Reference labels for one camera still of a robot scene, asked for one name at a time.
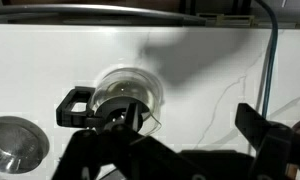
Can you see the round steel filter cup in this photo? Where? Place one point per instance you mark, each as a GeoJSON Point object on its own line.
{"type": "Point", "coordinates": [23, 145]}

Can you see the black coffee jar lid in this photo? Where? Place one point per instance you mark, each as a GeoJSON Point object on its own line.
{"type": "Point", "coordinates": [120, 110]}

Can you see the grey metal rail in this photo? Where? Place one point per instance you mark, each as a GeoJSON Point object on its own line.
{"type": "Point", "coordinates": [99, 9]}

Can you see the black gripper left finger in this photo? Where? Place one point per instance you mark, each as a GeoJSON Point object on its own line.
{"type": "Point", "coordinates": [137, 157]}

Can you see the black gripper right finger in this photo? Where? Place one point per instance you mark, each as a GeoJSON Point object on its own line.
{"type": "Point", "coordinates": [276, 144]}

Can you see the glass coffee jar black handle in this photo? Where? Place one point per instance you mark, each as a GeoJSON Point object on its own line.
{"type": "Point", "coordinates": [79, 105]}

